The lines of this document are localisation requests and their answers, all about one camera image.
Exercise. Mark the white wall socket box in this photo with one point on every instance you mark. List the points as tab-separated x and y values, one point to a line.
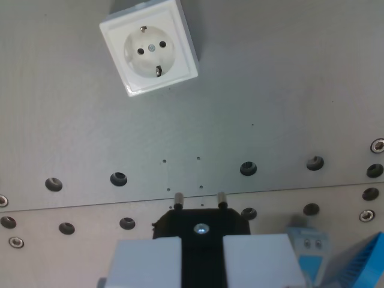
150	51

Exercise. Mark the blue and white connector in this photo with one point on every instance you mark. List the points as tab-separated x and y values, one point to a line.
312	255

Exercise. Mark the blue ribbed plastic part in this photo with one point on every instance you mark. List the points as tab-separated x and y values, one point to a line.
360	267

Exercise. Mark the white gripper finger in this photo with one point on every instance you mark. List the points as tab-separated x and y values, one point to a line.
147	264
258	261

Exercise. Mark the silver hex socket screw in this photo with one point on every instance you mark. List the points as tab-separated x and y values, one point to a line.
2	200
377	145
16	241
366	215

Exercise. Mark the black two-pin power plug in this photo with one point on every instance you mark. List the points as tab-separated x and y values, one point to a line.
202	255

